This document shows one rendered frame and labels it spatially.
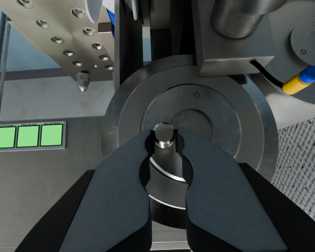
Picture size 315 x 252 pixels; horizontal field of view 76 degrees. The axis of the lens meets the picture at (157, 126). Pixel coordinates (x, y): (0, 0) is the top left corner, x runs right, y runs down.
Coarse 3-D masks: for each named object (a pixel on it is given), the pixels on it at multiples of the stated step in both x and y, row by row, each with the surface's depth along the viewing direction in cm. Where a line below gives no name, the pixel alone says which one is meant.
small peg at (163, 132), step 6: (156, 126) 12; (162, 126) 12; (168, 126) 12; (156, 132) 12; (162, 132) 12; (168, 132) 12; (174, 132) 12; (156, 138) 12; (162, 138) 12; (168, 138) 12; (156, 144) 15; (162, 144) 12; (168, 144) 13
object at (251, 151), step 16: (144, 80) 17; (160, 80) 17; (176, 80) 17; (192, 80) 17; (208, 80) 17; (224, 80) 17; (144, 96) 17; (240, 96) 16; (128, 112) 16; (144, 112) 16; (240, 112) 16; (256, 112) 16; (128, 128) 16; (256, 128) 16; (240, 144) 15; (256, 144) 15; (240, 160) 15; (256, 160) 15; (160, 176) 15; (160, 192) 15; (176, 192) 15
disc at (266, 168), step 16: (160, 64) 18; (176, 64) 18; (192, 64) 18; (128, 80) 18; (240, 80) 18; (128, 96) 18; (256, 96) 17; (112, 112) 18; (112, 128) 17; (272, 128) 17; (112, 144) 17; (272, 144) 16; (272, 160) 16; (160, 208) 16; (176, 208) 16; (176, 224) 16
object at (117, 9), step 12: (120, 0) 21; (120, 12) 21; (132, 12) 31; (120, 24) 20; (132, 24) 30; (120, 36) 20; (132, 36) 29; (120, 48) 20; (132, 48) 29; (120, 60) 20; (132, 60) 28; (120, 72) 19; (132, 72) 27; (120, 84) 19
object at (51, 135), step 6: (42, 126) 51; (48, 126) 51; (54, 126) 51; (60, 126) 51; (42, 132) 50; (48, 132) 50; (54, 132) 50; (60, 132) 50; (42, 138) 50; (48, 138) 50; (54, 138) 50; (60, 138) 50; (42, 144) 50; (48, 144) 50; (54, 144) 50
